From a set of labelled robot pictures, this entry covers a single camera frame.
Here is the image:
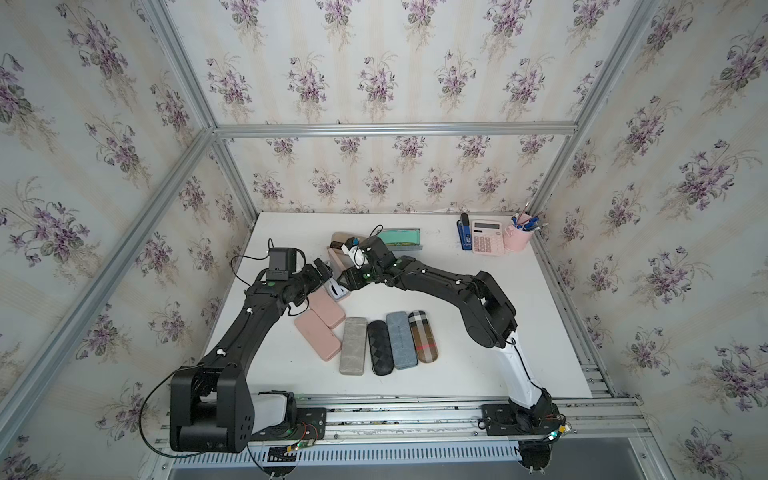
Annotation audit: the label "grey case red sunglasses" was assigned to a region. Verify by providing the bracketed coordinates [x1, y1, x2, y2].
[338, 317, 368, 376]

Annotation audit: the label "plaid case purple glasses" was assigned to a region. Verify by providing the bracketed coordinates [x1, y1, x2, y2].
[408, 310, 439, 363]

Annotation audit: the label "teal case black glasses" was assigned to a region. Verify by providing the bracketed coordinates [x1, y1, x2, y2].
[385, 311, 419, 370]

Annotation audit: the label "beige case black glasses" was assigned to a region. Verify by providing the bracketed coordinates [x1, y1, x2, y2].
[366, 320, 395, 376]

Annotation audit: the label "pink case white sunglasses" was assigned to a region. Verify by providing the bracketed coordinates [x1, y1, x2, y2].
[326, 247, 353, 297]

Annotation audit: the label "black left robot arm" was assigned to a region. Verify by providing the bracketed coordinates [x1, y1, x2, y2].
[169, 259, 331, 453]

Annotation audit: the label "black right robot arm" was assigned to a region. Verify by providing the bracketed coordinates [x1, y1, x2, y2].
[336, 236, 556, 421]

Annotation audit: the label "grey teal-lined glasses case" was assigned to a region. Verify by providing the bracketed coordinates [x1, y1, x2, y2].
[378, 228, 423, 251]

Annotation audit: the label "beige case brown glasses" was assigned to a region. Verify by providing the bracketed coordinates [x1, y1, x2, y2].
[330, 232, 359, 250]

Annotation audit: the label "blue black stapler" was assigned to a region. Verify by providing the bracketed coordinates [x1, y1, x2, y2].
[456, 212, 473, 251]

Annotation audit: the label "pink calculator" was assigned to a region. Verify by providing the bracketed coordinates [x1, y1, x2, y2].
[471, 220, 506, 256]

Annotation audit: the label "pink pen cup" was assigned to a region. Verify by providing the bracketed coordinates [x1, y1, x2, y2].
[503, 224, 535, 252]

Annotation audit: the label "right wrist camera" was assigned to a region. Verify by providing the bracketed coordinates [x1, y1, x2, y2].
[342, 237, 366, 269]

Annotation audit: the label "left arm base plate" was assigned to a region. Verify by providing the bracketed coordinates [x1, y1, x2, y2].
[250, 407, 328, 443]

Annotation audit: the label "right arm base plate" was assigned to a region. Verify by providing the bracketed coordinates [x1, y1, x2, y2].
[477, 402, 566, 439]

